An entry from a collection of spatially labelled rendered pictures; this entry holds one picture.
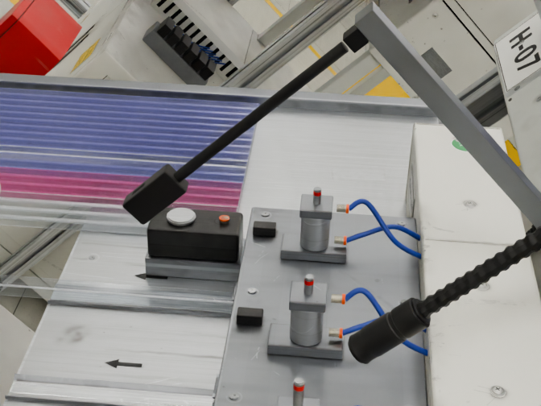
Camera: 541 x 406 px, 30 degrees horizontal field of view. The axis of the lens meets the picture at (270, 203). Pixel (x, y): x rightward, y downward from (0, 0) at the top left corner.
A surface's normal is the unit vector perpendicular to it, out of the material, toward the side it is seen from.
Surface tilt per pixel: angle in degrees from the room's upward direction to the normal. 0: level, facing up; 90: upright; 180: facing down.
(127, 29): 0
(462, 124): 90
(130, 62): 0
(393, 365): 46
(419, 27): 90
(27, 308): 0
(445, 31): 90
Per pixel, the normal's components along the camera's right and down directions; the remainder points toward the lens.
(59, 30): 0.73, -0.54
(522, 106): -0.67, -0.66
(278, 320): 0.03, -0.85
